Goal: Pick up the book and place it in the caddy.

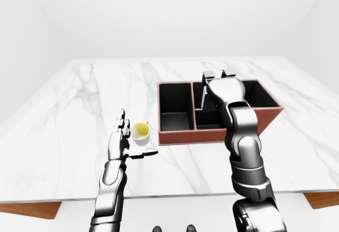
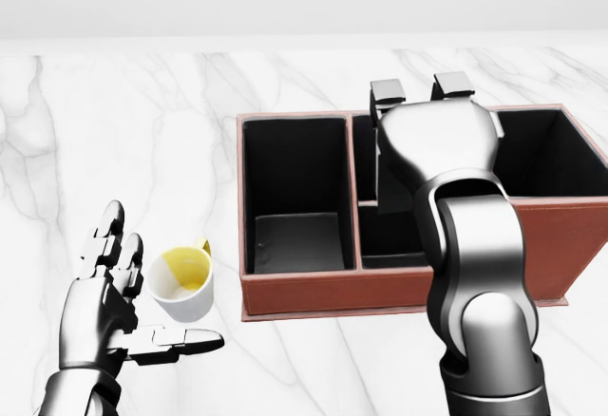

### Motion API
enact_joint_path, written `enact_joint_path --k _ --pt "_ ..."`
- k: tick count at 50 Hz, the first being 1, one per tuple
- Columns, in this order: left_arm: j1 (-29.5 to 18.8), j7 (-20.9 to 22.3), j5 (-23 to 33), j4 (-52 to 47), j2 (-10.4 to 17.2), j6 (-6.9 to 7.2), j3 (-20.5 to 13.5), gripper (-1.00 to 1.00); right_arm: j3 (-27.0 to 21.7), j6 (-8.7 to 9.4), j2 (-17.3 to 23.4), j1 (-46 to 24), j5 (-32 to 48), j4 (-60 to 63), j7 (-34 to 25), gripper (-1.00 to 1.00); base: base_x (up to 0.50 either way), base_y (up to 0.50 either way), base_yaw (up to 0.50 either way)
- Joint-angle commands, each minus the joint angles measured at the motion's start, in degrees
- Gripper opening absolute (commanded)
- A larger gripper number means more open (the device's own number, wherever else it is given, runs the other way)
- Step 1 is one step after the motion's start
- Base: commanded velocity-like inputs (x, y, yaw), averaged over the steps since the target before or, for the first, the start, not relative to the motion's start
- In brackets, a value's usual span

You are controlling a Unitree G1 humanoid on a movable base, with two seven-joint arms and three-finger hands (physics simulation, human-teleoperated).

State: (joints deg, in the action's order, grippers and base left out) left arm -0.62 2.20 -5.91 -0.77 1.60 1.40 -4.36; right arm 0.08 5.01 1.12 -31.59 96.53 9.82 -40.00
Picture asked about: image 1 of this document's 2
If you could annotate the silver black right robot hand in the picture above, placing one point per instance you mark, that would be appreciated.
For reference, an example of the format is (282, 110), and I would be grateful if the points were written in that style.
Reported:
(225, 90)

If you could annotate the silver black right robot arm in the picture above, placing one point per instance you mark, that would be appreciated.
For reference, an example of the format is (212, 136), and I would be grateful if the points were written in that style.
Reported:
(249, 163)

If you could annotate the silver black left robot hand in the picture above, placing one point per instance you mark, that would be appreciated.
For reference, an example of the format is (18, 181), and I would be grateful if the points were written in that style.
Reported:
(116, 144)

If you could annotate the brown wooden table leg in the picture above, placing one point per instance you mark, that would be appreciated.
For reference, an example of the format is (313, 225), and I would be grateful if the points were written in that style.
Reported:
(321, 199)
(29, 210)

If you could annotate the small dark rounded shape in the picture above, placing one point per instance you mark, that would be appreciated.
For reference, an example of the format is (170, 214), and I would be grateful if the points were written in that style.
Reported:
(191, 228)
(157, 228)

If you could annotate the red-brown desk caddy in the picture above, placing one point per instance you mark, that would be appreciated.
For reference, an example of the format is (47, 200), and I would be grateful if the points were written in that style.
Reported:
(219, 136)

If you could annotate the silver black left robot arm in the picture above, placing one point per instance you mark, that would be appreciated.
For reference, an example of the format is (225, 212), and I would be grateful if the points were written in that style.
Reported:
(108, 192)

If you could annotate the white mug yellow inside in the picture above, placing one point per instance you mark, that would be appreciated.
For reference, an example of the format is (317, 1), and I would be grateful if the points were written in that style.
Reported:
(140, 134)

